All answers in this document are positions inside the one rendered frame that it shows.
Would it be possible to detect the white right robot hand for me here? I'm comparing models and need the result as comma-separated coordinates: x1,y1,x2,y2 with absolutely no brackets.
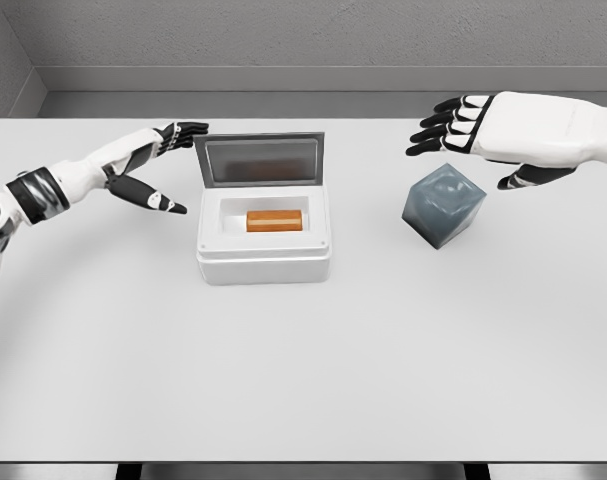
405,90,607,191

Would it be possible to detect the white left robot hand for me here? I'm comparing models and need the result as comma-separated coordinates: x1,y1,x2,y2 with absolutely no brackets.
85,120,210,217

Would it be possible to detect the grey translucent cube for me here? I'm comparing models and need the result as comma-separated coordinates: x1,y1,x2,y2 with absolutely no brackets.
401,162,487,251

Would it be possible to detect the white box with hinged lid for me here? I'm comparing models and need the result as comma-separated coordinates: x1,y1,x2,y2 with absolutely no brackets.
193,131,332,287

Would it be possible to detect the orange rectangular block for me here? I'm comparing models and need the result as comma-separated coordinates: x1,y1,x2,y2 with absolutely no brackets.
246,209,304,234

